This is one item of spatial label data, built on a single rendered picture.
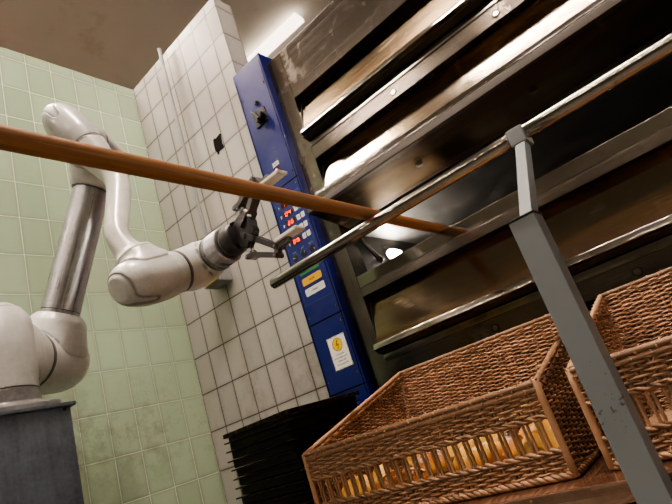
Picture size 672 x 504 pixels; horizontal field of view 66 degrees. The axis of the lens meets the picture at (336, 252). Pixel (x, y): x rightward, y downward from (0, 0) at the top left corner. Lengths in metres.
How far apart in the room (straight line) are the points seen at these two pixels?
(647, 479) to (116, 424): 1.67
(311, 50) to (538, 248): 1.38
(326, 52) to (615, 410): 1.50
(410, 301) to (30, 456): 1.02
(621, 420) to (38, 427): 1.12
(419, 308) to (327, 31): 1.02
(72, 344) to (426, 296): 0.98
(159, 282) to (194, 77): 1.45
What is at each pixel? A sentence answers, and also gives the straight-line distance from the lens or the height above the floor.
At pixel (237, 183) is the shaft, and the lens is 0.91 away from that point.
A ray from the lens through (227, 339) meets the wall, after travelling 2.11.
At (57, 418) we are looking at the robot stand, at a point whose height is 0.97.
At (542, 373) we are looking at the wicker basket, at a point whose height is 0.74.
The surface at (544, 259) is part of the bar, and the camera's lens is 0.78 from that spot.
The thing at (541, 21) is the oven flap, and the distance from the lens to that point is 1.57.
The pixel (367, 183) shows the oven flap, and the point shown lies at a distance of 1.54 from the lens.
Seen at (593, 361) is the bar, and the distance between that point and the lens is 0.77.
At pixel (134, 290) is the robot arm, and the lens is 1.16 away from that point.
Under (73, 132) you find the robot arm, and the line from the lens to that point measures 1.56.
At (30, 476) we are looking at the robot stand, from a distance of 1.32.
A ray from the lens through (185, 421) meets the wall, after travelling 2.19.
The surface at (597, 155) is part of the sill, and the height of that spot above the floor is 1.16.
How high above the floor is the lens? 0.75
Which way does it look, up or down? 18 degrees up
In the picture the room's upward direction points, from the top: 19 degrees counter-clockwise
